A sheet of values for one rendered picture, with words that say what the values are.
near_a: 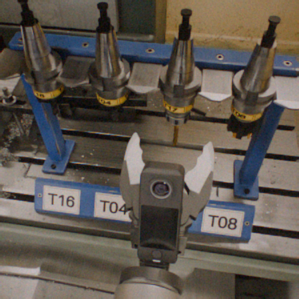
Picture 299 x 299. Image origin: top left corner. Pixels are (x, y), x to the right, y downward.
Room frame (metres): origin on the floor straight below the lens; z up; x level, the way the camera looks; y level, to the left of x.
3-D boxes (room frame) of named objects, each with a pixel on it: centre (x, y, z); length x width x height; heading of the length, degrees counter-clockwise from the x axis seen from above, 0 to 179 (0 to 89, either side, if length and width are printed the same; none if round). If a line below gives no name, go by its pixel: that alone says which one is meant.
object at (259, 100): (0.40, -0.16, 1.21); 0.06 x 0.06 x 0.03
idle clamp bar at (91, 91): (0.67, 0.13, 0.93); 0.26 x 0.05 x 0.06; 86
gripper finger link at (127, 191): (0.24, 0.01, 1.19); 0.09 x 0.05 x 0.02; 16
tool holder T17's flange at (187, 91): (0.42, -0.05, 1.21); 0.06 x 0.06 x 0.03
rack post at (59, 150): (0.51, 0.22, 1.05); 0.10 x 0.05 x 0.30; 171
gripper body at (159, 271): (0.18, -0.01, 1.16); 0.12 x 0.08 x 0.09; 171
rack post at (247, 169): (0.45, -0.22, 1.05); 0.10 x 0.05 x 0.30; 171
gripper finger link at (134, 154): (0.29, 0.02, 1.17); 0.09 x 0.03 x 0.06; 16
